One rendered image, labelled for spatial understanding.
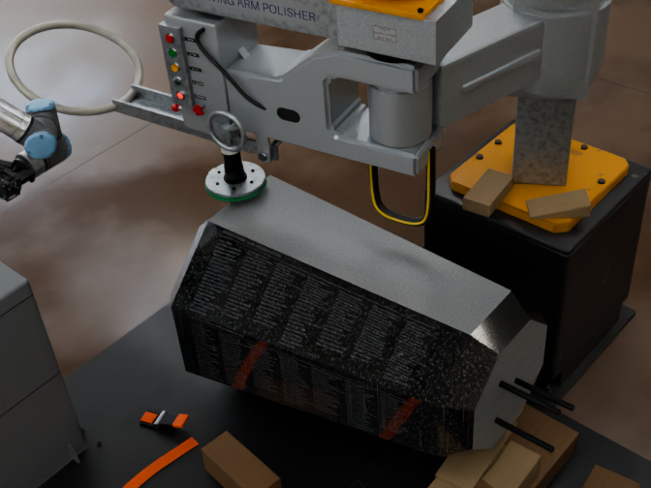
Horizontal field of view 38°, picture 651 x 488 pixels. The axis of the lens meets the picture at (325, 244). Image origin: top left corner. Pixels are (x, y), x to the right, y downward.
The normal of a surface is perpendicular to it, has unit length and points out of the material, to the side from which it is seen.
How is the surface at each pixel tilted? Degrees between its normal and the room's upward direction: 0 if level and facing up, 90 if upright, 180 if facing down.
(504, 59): 90
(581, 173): 0
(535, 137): 90
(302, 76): 90
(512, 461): 0
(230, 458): 0
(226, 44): 90
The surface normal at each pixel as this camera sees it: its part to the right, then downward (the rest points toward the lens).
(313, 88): -0.50, 0.57
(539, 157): -0.19, 0.63
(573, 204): -0.26, -0.75
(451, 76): 0.60, 0.48
